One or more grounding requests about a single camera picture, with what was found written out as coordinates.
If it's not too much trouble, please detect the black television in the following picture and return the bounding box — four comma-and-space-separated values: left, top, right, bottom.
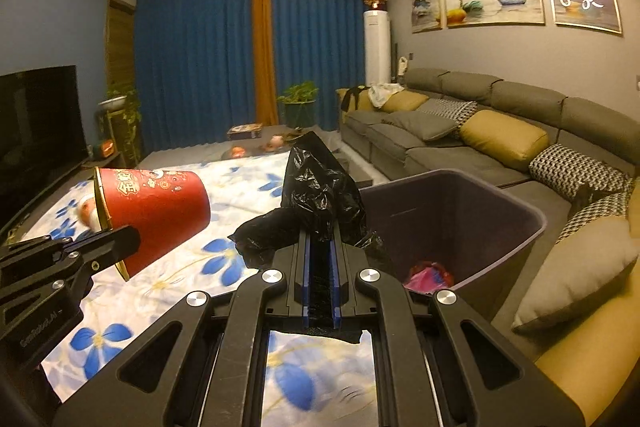
0, 66, 90, 228

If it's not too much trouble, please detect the trailing plant in white pot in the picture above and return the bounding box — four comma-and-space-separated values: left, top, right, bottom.
97, 84, 144, 162

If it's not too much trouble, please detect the large grey houndstooth cushion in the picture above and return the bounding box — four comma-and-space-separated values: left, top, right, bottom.
511, 192, 640, 336

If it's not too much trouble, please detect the green potted plant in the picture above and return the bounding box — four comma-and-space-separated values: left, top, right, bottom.
277, 82, 320, 128

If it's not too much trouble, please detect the dark plastic waste bin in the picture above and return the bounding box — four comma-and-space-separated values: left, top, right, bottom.
357, 168, 548, 323

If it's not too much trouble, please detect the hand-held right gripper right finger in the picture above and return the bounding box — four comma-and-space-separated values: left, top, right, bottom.
329, 227, 587, 427

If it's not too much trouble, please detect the black plastic bag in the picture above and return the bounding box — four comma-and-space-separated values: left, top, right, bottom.
227, 132, 390, 345

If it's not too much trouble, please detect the black white patterned cushion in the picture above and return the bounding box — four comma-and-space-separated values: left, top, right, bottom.
529, 143, 635, 202

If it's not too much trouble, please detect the white cloth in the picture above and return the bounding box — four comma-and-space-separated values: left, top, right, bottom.
369, 83, 405, 108

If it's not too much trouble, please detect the small houndstooth cushion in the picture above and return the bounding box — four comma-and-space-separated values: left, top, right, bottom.
417, 99, 479, 126

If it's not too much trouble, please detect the orange curtain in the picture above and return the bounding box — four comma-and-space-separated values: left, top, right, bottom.
250, 0, 279, 128

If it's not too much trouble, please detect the grey sectional sofa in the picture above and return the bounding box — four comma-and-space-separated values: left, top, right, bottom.
336, 68, 640, 427

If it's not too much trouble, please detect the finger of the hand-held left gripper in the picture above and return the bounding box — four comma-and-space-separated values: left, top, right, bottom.
0, 226, 142, 319

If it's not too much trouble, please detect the printed flat box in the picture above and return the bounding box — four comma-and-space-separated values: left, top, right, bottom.
226, 123, 264, 140

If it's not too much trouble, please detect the red printed paper cup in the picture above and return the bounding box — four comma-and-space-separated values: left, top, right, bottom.
92, 167, 212, 282

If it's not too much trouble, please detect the pink plastic wrapper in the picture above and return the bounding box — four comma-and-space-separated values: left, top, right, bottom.
404, 261, 456, 296

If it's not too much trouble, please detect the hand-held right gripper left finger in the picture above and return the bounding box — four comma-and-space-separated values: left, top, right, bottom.
52, 229, 315, 427

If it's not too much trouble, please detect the flat grey cushion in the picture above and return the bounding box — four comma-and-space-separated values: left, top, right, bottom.
382, 111, 464, 143

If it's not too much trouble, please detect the large yellow cushion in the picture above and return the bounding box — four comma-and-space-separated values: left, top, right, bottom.
459, 109, 550, 172

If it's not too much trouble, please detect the low dark coffee table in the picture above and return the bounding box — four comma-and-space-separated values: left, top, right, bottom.
220, 133, 389, 186

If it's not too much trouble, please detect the small framed landscape painting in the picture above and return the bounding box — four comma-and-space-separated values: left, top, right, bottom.
407, 0, 446, 34

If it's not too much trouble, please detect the white standing air conditioner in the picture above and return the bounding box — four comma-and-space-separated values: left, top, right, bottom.
363, 10, 392, 86

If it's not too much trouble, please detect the blue curtain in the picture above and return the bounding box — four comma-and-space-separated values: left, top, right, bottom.
134, 0, 261, 155
270, 0, 386, 132

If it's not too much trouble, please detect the small yellow cushion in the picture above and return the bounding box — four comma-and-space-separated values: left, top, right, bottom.
379, 91, 430, 113

